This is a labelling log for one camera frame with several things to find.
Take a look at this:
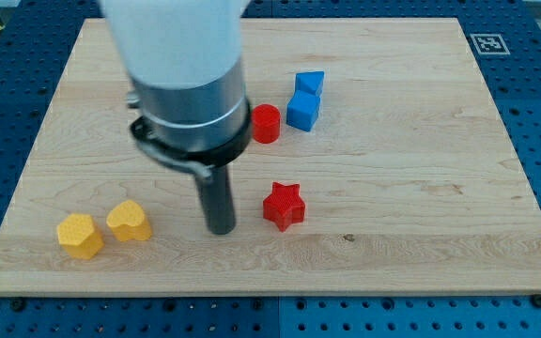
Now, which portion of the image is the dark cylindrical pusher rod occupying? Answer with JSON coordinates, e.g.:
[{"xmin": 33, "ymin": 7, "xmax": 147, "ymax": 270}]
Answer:
[{"xmin": 195, "ymin": 166, "xmax": 236, "ymax": 235}]

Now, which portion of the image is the black clamp ring mount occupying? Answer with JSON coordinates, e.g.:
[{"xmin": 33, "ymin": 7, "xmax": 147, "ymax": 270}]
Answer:
[{"xmin": 130, "ymin": 98, "xmax": 252, "ymax": 179}]

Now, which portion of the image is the red star block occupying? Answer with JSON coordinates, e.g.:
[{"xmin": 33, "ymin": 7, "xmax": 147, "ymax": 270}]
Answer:
[{"xmin": 263, "ymin": 182, "xmax": 306, "ymax": 232}]

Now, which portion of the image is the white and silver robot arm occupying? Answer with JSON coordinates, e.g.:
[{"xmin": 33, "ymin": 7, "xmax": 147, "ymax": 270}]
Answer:
[{"xmin": 99, "ymin": 0, "xmax": 252, "ymax": 235}]

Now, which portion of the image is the red cylinder block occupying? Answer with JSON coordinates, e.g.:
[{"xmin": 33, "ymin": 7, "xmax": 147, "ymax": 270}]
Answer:
[{"xmin": 252, "ymin": 104, "xmax": 281, "ymax": 144}]

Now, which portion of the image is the yellow heart block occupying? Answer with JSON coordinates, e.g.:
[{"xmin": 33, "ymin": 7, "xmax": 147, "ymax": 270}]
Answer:
[{"xmin": 106, "ymin": 200, "xmax": 152, "ymax": 241}]

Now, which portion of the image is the blue cube block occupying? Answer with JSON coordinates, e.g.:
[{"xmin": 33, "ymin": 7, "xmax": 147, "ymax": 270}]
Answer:
[{"xmin": 286, "ymin": 90, "xmax": 321, "ymax": 131}]

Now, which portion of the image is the blue triangle block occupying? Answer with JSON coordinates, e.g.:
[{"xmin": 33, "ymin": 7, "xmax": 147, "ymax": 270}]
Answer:
[{"xmin": 295, "ymin": 70, "xmax": 325, "ymax": 97}]

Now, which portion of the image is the yellow hexagon block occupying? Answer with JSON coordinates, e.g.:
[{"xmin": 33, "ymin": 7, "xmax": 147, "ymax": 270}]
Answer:
[{"xmin": 56, "ymin": 213, "xmax": 104, "ymax": 260}]

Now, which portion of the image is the wooden board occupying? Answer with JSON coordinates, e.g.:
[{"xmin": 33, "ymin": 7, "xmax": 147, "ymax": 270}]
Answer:
[{"xmin": 0, "ymin": 18, "xmax": 541, "ymax": 298}]

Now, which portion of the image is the white fiducial marker tag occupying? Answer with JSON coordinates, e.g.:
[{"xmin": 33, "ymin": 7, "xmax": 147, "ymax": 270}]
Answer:
[{"xmin": 470, "ymin": 33, "xmax": 510, "ymax": 55}]

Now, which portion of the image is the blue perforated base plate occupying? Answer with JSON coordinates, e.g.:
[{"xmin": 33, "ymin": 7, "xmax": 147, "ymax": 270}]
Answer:
[{"xmin": 0, "ymin": 1, "xmax": 541, "ymax": 337}]

